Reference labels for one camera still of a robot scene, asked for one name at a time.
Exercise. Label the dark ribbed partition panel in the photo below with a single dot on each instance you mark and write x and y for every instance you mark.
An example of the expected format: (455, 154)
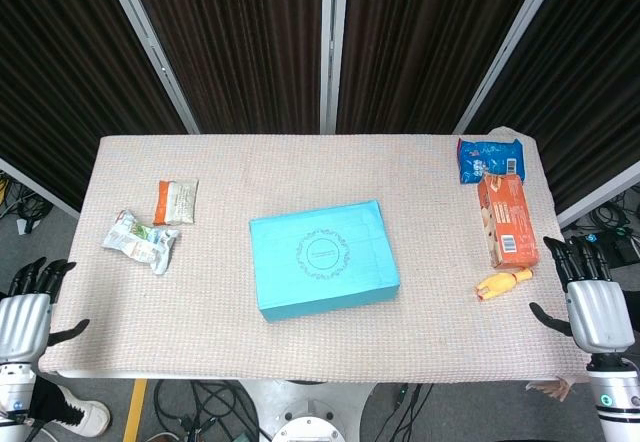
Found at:
(425, 47)
(585, 77)
(240, 47)
(55, 72)

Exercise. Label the beige woven tablecloth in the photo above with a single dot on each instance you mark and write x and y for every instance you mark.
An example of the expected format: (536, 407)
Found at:
(200, 312)

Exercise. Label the grey aluminium partition rail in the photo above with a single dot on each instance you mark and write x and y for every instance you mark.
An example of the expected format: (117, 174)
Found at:
(600, 197)
(35, 187)

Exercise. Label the light blue shoe box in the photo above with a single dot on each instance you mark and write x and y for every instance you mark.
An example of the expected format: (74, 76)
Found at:
(322, 257)

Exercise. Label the orange white snack packet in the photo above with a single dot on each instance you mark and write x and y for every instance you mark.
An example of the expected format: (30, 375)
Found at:
(175, 203)

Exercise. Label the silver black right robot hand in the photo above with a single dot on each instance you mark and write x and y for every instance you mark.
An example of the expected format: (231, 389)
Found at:
(597, 317)

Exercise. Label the grey aluminium partition post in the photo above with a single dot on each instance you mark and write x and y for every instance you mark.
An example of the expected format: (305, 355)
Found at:
(510, 47)
(334, 47)
(150, 47)

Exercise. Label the orange cookie box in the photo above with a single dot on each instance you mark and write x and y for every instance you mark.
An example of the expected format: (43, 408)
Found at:
(510, 222)

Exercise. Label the blue snack bag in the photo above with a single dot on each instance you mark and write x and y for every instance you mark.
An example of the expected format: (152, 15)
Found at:
(490, 159)

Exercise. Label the crumpled white green wrapper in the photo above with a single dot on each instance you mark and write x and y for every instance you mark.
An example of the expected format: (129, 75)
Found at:
(137, 242)

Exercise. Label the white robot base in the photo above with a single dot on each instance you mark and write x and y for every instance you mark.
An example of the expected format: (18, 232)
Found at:
(310, 412)

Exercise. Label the yellow rubber chicken toy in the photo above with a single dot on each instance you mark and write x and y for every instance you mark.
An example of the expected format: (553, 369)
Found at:
(500, 284)

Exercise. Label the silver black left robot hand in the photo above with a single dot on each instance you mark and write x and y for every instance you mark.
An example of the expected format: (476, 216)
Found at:
(22, 322)

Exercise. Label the white black high-top sneaker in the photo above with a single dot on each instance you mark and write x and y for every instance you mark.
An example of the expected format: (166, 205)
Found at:
(87, 414)

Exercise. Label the yellow floor tape strip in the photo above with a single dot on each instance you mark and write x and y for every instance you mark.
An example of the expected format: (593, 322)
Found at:
(135, 412)

